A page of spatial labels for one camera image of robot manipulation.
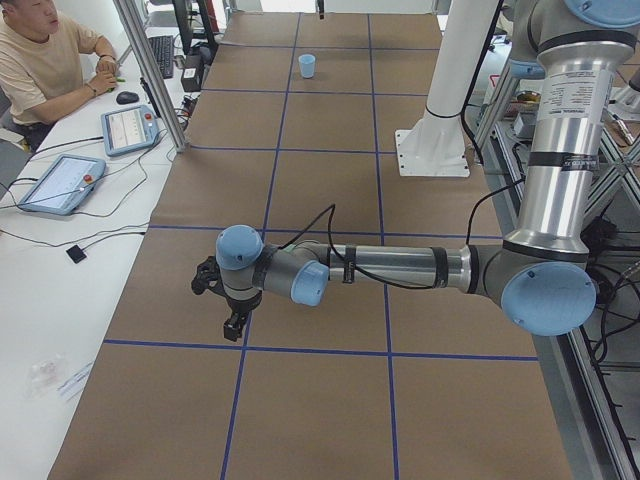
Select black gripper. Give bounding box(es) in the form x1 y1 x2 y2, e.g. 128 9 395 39
223 295 261 342

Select light blue plastic cup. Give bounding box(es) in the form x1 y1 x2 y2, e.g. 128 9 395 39
298 54 316 79

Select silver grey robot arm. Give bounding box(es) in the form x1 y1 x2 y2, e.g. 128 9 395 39
192 1 639 341

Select black rectangular box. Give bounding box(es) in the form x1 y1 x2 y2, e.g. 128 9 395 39
181 54 204 93

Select black keyboard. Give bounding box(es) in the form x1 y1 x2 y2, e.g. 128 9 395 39
147 35 174 79

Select small black square puck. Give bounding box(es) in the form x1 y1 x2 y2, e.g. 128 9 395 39
66 245 87 264

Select clear plastic bag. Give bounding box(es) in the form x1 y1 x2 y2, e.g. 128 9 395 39
25 353 67 399

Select dark computer mouse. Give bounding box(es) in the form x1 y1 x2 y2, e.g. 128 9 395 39
116 91 139 105

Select far blue teach pendant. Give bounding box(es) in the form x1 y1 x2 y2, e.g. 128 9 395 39
100 105 160 157

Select blue teach pendant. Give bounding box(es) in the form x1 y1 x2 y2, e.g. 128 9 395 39
18 154 106 216
100 105 160 157

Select near blue teach pendant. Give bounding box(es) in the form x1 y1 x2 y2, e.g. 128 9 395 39
18 154 106 216

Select green clamp tool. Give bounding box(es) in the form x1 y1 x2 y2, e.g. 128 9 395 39
107 77 126 92

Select seated person beige shirt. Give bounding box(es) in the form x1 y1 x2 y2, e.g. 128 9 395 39
1 1 119 152

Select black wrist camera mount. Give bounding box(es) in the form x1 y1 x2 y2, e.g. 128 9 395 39
191 256 225 296

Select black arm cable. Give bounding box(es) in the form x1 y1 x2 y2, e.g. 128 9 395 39
282 0 526 290

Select white pedestal column base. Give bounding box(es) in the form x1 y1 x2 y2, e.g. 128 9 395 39
395 0 501 178

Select aluminium frame post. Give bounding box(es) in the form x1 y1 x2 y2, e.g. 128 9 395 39
113 0 187 153

